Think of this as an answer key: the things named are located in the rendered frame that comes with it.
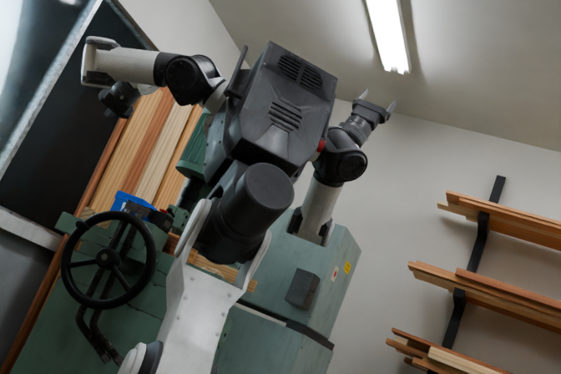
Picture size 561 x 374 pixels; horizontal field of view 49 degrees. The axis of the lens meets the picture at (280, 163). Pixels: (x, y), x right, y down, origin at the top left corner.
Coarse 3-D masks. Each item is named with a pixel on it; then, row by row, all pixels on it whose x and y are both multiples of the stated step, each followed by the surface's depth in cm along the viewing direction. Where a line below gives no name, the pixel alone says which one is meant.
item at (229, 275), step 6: (198, 258) 209; (198, 264) 208; (204, 264) 208; (210, 264) 208; (222, 270) 206; (228, 270) 206; (228, 276) 205; (234, 276) 205; (252, 282) 203; (252, 288) 202
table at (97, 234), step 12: (60, 216) 206; (72, 216) 205; (60, 228) 204; (72, 228) 204; (96, 228) 202; (96, 240) 190; (108, 240) 190; (132, 252) 187; (156, 252) 196; (144, 264) 187; (156, 264) 194; (168, 264) 194; (192, 264) 193; (216, 276) 190
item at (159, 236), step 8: (112, 224) 191; (152, 224) 189; (112, 232) 190; (136, 232) 189; (152, 232) 189; (160, 232) 194; (120, 240) 189; (136, 240) 188; (160, 240) 196; (136, 248) 187; (144, 248) 188; (160, 248) 198
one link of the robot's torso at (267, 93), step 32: (256, 64) 151; (288, 64) 155; (224, 96) 151; (256, 96) 141; (288, 96) 144; (320, 96) 148; (224, 128) 144; (256, 128) 138; (288, 128) 141; (320, 128) 145; (224, 160) 141; (256, 160) 140; (288, 160) 139
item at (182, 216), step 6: (174, 210) 212; (180, 210) 212; (186, 210) 212; (174, 216) 212; (180, 216) 211; (186, 216) 212; (174, 222) 211; (180, 222) 211; (186, 222) 215; (174, 228) 213; (180, 228) 212; (180, 234) 222
